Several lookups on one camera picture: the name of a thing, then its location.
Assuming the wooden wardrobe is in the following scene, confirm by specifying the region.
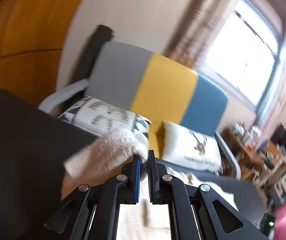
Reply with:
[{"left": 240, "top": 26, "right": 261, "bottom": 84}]
[{"left": 0, "top": 0, "right": 81, "bottom": 105}]

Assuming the cream knitted sweater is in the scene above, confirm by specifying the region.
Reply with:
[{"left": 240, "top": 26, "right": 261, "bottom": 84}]
[{"left": 60, "top": 128, "right": 239, "bottom": 240}]

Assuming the window with metal frame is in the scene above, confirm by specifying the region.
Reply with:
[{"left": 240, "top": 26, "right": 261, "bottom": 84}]
[{"left": 200, "top": 0, "right": 280, "bottom": 111}]

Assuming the white deer print pillow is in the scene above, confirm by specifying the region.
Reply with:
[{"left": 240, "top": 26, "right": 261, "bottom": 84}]
[{"left": 161, "top": 121, "right": 221, "bottom": 172}]

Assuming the cluttered wooden desk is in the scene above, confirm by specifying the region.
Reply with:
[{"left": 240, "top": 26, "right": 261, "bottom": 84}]
[{"left": 221, "top": 128, "right": 286, "bottom": 200}]

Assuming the white patterned pillow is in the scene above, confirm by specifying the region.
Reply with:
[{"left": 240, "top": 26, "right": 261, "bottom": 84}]
[{"left": 58, "top": 96, "right": 152, "bottom": 146}]

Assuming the grey yellow blue sofa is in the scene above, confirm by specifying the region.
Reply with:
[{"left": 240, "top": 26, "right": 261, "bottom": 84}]
[{"left": 39, "top": 42, "right": 241, "bottom": 179}]

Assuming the black monitor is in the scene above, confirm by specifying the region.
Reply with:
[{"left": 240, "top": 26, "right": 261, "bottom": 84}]
[{"left": 270, "top": 124, "right": 286, "bottom": 149}]

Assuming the black device with green light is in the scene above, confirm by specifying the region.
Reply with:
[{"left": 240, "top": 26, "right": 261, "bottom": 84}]
[{"left": 259, "top": 212, "right": 276, "bottom": 236}]

